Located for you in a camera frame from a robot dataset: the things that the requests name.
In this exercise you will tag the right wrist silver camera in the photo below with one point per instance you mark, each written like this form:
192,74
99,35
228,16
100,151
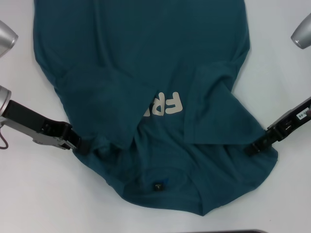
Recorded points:
302,34

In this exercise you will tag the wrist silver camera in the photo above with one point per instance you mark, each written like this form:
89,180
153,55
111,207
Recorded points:
6,38
302,34

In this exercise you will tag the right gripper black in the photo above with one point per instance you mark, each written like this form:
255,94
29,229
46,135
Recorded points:
291,121

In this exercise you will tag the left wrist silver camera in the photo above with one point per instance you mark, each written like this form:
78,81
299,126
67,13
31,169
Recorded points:
6,38

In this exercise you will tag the teal blue printed t-shirt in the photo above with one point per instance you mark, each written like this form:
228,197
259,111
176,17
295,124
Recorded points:
145,48

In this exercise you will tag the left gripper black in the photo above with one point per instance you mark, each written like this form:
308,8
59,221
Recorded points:
24,119

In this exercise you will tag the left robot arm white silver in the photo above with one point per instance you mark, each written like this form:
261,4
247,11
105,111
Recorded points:
3,102

